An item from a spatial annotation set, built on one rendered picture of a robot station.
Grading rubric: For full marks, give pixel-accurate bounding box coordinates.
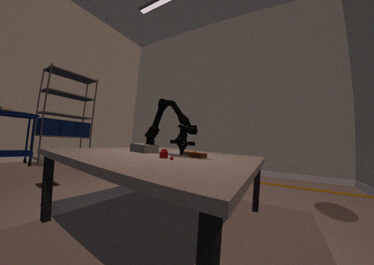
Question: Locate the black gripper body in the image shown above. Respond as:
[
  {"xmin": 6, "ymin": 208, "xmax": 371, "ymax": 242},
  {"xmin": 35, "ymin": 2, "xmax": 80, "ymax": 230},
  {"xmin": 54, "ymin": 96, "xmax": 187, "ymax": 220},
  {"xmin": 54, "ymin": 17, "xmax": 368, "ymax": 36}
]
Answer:
[{"xmin": 170, "ymin": 133, "xmax": 195, "ymax": 146}]

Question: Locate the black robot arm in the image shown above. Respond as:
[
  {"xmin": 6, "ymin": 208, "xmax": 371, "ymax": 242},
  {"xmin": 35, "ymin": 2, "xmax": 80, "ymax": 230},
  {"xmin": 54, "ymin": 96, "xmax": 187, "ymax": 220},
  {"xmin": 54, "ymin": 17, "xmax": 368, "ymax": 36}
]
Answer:
[{"xmin": 145, "ymin": 98, "xmax": 198, "ymax": 145}]

